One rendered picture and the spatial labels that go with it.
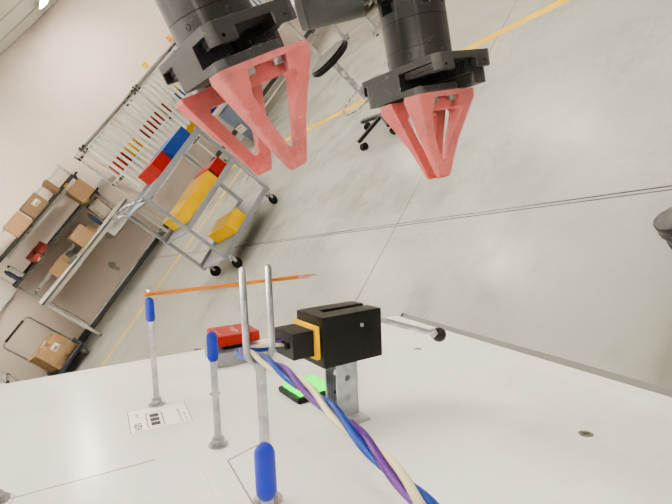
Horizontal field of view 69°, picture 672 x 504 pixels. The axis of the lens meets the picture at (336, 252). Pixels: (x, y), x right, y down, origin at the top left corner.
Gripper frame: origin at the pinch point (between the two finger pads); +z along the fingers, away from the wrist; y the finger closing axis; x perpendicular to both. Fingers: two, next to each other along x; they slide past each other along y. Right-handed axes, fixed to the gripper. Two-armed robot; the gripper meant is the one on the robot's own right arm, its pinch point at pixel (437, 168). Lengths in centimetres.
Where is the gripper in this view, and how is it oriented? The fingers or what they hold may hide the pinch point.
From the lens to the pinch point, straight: 46.9
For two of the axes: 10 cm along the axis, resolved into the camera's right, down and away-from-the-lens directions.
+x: 8.2, -2.6, 5.1
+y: 5.4, 0.5, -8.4
